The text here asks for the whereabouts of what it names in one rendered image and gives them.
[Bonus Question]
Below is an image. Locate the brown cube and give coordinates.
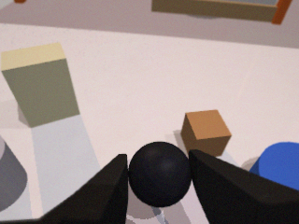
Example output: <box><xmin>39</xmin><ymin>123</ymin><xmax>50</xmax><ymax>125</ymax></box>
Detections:
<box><xmin>180</xmin><ymin>109</ymin><xmax>232</xmax><ymax>157</ymax></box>

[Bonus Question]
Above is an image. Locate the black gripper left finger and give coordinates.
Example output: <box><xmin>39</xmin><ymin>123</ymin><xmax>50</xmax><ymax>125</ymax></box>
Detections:
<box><xmin>0</xmin><ymin>154</ymin><xmax>128</xmax><ymax>224</ymax></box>

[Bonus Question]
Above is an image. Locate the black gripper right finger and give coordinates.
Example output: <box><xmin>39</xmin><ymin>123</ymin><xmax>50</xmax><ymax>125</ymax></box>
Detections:
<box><xmin>189</xmin><ymin>149</ymin><xmax>299</xmax><ymax>224</ymax></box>

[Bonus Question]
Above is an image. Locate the blue short cylinder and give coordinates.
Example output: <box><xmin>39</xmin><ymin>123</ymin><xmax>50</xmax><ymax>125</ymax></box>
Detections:
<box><xmin>249</xmin><ymin>142</ymin><xmax>299</xmax><ymax>189</ymax></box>

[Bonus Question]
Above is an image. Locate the grey cylinder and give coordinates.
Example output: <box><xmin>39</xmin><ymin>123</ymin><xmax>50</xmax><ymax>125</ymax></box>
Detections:
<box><xmin>0</xmin><ymin>136</ymin><xmax>28</xmax><ymax>213</ymax></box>

